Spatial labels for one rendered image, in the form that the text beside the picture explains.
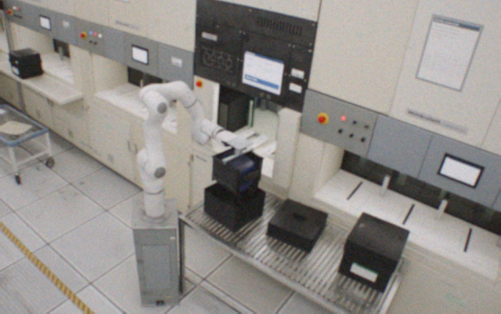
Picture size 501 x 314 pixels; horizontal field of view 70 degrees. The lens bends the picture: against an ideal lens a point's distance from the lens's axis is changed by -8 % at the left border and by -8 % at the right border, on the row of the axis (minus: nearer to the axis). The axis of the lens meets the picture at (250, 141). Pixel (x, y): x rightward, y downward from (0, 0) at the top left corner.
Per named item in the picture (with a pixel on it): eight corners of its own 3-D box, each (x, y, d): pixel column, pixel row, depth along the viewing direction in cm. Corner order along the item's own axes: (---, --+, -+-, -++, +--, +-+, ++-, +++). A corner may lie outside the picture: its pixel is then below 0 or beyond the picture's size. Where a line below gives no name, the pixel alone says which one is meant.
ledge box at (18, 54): (9, 73, 404) (5, 51, 391) (34, 68, 423) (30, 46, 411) (20, 81, 388) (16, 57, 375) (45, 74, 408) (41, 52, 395)
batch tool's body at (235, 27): (187, 227, 337) (190, -4, 241) (250, 182, 406) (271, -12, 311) (270, 278, 295) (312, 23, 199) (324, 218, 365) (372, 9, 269)
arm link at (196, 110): (179, 118, 210) (206, 149, 232) (199, 97, 214) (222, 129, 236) (171, 113, 215) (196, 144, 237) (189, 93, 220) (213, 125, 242)
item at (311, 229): (264, 234, 229) (266, 218, 223) (284, 208, 252) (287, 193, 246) (309, 254, 218) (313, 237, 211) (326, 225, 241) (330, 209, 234)
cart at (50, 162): (-26, 152, 404) (-38, 113, 380) (17, 135, 443) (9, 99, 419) (18, 186, 361) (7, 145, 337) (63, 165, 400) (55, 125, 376)
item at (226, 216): (233, 193, 262) (235, 172, 253) (264, 214, 246) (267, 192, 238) (202, 210, 244) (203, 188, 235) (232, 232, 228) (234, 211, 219)
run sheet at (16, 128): (-7, 130, 361) (-7, 129, 360) (10, 120, 382) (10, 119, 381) (17, 136, 356) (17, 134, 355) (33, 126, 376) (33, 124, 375)
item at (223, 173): (237, 173, 249) (242, 129, 234) (261, 187, 237) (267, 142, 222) (209, 186, 233) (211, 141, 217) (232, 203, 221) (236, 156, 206)
